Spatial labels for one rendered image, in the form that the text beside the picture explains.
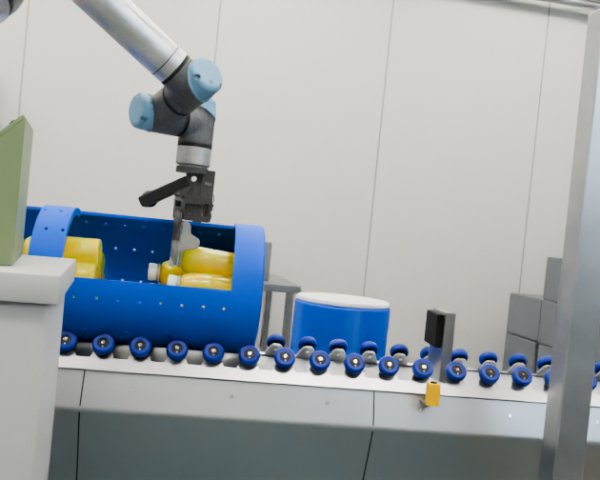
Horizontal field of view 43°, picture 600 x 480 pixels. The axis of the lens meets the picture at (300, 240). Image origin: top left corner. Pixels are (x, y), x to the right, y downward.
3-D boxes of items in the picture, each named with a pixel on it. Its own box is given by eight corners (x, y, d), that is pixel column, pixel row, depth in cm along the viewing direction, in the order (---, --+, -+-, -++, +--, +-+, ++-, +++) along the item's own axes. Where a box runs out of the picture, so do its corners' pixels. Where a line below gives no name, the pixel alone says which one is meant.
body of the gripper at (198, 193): (210, 225, 165) (215, 169, 164) (169, 221, 164) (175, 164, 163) (210, 225, 172) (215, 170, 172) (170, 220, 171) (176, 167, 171)
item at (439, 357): (449, 382, 172) (456, 313, 172) (431, 381, 171) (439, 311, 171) (435, 372, 182) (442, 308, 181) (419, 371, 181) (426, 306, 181)
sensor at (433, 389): (439, 407, 160) (442, 384, 159) (426, 406, 159) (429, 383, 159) (429, 398, 167) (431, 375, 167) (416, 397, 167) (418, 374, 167)
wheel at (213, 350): (225, 341, 161) (224, 346, 163) (203, 339, 160) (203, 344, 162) (224, 360, 158) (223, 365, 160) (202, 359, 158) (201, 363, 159)
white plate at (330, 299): (368, 307, 211) (368, 311, 211) (402, 302, 235) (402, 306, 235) (280, 293, 223) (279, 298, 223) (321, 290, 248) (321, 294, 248)
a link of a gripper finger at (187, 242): (197, 265, 163) (202, 222, 165) (169, 262, 162) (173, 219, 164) (196, 267, 166) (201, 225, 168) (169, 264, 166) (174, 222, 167)
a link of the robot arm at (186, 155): (176, 144, 163) (178, 147, 171) (174, 165, 163) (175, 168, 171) (211, 148, 164) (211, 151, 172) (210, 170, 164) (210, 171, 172)
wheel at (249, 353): (261, 344, 162) (259, 349, 163) (239, 342, 161) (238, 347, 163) (260, 363, 159) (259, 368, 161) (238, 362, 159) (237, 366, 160)
